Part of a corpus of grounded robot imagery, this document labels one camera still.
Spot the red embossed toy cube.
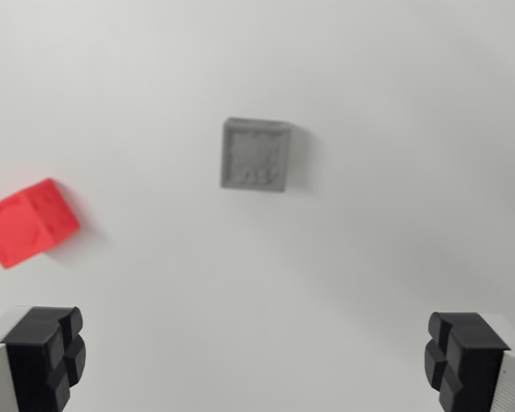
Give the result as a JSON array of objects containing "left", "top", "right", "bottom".
[{"left": 0, "top": 178, "right": 81, "bottom": 270}]

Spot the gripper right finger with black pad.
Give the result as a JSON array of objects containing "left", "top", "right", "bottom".
[{"left": 422, "top": 312, "right": 515, "bottom": 412}]

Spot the grey embossed toy cube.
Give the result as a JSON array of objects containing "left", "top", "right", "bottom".
[{"left": 218, "top": 116, "right": 294, "bottom": 195}]

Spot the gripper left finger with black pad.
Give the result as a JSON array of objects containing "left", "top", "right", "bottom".
[{"left": 0, "top": 305, "right": 88, "bottom": 412}]

